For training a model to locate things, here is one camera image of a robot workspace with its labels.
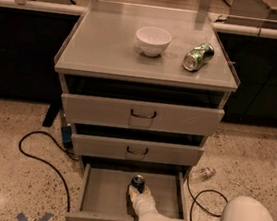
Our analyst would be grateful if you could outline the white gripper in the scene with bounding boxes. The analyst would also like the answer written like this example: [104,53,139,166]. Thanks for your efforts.
[128,185,157,216]

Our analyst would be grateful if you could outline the blue pepsi can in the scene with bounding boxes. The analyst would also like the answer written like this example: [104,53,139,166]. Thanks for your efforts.
[131,175,145,193]

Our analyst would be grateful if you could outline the grey bottom drawer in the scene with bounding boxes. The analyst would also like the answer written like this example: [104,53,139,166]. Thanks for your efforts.
[66,164,188,221]

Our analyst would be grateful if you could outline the grey drawer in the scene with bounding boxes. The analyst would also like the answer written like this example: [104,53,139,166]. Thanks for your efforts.
[72,134,204,166]
[61,93,224,136]
[66,164,188,221]

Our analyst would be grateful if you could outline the grey middle drawer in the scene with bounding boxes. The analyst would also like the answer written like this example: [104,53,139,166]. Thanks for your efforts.
[72,134,204,166]

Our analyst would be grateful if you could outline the grey top drawer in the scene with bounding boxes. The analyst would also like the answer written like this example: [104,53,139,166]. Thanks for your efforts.
[61,93,224,136]

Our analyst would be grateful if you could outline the grey metal drawer cabinet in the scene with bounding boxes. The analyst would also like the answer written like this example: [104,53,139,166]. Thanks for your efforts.
[55,1,239,174]

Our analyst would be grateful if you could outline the green soda can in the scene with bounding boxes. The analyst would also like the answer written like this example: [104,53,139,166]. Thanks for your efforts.
[182,43,214,72]

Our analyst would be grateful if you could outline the clear plastic bottle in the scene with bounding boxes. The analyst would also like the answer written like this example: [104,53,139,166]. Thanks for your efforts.
[189,167,216,183]

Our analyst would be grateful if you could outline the blue power adapter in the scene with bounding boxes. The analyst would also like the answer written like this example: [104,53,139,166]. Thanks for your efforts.
[61,125,73,149]

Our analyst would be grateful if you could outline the white ceramic bowl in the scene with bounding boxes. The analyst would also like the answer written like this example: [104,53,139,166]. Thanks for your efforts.
[136,26,172,57]

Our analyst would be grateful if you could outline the dark right counter cabinet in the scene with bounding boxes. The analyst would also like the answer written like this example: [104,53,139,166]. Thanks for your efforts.
[213,23,277,127]

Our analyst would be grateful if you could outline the dark counter cabinet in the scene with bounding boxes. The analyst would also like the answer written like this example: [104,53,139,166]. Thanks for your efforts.
[0,7,78,102]
[213,23,277,127]

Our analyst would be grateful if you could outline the dark left counter cabinet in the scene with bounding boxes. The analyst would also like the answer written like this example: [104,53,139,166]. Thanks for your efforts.
[0,7,78,102]

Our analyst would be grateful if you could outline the black cable right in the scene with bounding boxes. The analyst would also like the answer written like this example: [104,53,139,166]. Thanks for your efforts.
[181,176,233,221]

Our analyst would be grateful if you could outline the black cable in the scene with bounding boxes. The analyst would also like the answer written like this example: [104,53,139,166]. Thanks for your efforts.
[9,128,83,221]
[181,176,233,221]

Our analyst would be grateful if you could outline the black cable left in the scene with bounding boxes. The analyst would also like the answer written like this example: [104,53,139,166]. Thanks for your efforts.
[9,128,83,221]

